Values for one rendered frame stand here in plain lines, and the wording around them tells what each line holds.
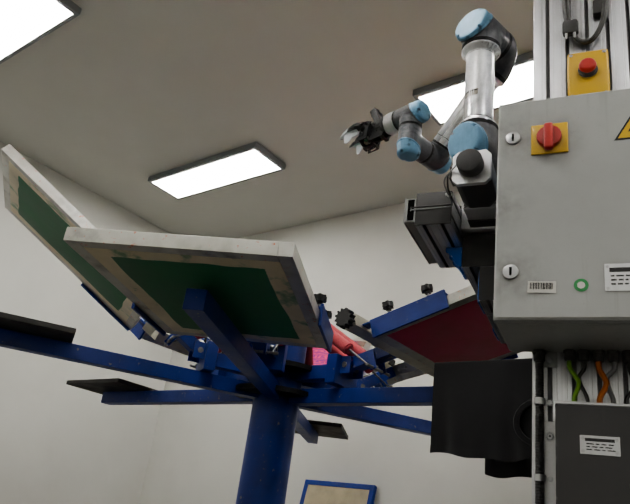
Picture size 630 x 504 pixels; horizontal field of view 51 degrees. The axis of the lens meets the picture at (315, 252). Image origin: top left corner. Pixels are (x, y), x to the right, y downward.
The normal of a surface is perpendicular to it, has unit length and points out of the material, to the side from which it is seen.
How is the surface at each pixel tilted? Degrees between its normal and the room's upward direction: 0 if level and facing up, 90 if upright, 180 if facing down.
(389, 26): 180
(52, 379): 90
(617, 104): 90
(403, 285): 90
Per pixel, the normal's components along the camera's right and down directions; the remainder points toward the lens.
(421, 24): -0.13, 0.91
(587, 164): -0.39, -0.41
